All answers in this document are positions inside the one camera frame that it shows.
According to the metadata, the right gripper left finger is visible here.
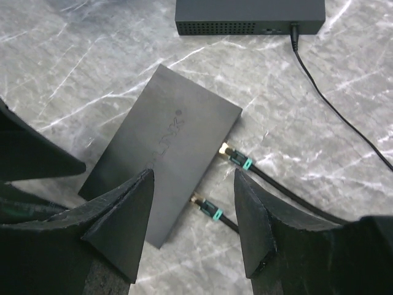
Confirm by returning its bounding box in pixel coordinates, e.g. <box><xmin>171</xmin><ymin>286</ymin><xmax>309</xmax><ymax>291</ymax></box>
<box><xmin>1</xmin><ymin>170</ymin><xmax>155</xmax><ymax>294</ymax></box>

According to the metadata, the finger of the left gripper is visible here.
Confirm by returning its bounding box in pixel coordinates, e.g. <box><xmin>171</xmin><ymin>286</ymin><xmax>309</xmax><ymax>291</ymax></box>
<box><xmin>1</xmin><ymin>101</ymin><xmax>86</xmax><ymax>182</ymax></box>
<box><xmin>1</xmin><ymin>183</ymin><xmax>67</xmax><ymax>224</ymax></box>

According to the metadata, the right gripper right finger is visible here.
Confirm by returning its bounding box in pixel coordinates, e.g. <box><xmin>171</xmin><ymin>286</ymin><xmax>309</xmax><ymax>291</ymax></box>
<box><xmin>234</xmin><ymin>171</ymin><xmax>392</xmax><ymax>294</ymax></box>

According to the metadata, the long black ethernet cable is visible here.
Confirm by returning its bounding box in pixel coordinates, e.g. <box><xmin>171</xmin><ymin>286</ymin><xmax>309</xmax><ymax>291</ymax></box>
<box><xmin>218</xmin><ymin>141</ymin><xmax>344</xmax><ymax>227</ymax></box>

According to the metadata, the black network switch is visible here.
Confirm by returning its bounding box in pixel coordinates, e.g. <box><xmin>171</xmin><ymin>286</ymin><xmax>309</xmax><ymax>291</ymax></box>
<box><xmin>79</xmin><ymin>65</ymin><xmax>242</xmax><ymax>248</ymax></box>
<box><xmin>175</xmin><ymin>0</ymin><xmax>326</xmax><ymax>36</ymax></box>

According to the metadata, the thin black power cable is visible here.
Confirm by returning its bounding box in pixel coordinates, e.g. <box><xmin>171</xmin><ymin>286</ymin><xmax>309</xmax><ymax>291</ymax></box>
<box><xmin>289</xmin><ymin>21</ymin><xmax>393</xmax><ymax>172</ymax></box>

